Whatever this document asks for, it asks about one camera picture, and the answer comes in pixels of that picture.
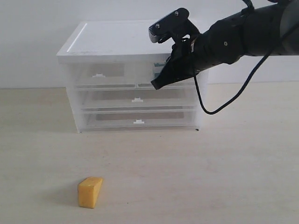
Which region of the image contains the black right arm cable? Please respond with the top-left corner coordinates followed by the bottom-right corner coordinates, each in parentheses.
top-left (192, 30), bottom-right (290, 115)

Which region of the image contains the yellow cheese wedge block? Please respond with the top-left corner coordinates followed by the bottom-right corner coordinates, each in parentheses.
top-left (78, 177), bottom-right (103, 209)

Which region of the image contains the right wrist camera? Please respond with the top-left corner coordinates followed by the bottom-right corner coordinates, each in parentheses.
top-left (148, 7), bottom-right (190, 43)

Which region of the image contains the clear drawer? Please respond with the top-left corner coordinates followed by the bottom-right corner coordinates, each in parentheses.
top-left (135, 62), bottom-right (194, 89)
top-left (70, 63), bottom-right (135, 88)
top-left (84, 110), bottom-right (200, 129)
top-left (78, 88), bottom-right (197, 110)

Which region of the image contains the clear bottom drawer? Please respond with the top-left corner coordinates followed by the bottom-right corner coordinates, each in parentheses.
top-left (84, 110), bottom-right (200, 129)

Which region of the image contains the white plastic drawer cabinet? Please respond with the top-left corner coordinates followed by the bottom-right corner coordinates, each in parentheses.
top-left (57, 20), bottom-right (208, 133)

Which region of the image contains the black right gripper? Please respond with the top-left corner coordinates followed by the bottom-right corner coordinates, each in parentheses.
top-left (150, 20), bottom-right (200, 90)

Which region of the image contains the white capped small bottle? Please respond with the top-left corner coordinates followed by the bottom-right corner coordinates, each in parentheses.
top-left (153, 62), bottom-right (166, 79)

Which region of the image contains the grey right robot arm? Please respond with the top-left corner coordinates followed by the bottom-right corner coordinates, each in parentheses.
top-left (149, 0), bottom-right (299, 90)

